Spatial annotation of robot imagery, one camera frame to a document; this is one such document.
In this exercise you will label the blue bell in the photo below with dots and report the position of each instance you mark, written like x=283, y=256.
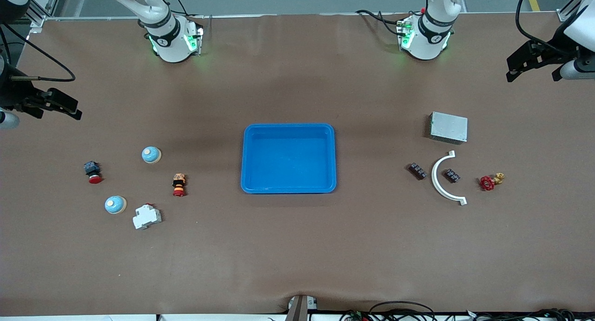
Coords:
x=115, y=205
x=151, y=154

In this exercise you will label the blue plastic tray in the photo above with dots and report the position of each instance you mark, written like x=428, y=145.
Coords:
x=288, y=163

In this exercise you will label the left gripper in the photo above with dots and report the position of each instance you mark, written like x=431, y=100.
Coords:
x=557, y=54

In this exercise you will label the red handwheel brass valve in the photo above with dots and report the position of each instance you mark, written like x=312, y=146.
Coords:
x=487, y=183

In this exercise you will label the camera mount post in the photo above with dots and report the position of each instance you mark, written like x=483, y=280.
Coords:
x=300, y=308

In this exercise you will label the white circuit breaker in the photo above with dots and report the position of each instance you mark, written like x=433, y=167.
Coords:
x=147, y=217

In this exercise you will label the silver table edge rail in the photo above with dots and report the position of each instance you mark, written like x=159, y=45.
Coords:
x=93, y=18

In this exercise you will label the aluminium frame profile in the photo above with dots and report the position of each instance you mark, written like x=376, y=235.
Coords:
x=565, y=15
x=37, y=19

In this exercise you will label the orange red push button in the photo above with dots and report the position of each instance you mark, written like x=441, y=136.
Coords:
x=179, y=185

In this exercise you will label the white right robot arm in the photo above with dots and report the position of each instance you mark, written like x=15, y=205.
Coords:
x=169, y=42

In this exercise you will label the white curved plastic bracket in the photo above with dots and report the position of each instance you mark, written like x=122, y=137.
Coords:
x=436, y=181

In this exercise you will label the black terminal block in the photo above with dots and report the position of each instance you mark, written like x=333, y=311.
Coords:
x=417, y=171
x=452, y=175

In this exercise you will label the grey metal power supply box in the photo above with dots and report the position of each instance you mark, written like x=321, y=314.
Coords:
x=448, y=127

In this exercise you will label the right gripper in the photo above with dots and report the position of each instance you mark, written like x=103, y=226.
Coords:
x=10, y=94

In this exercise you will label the red emergency stop button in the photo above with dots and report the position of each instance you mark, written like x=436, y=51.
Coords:
x=94, y=173

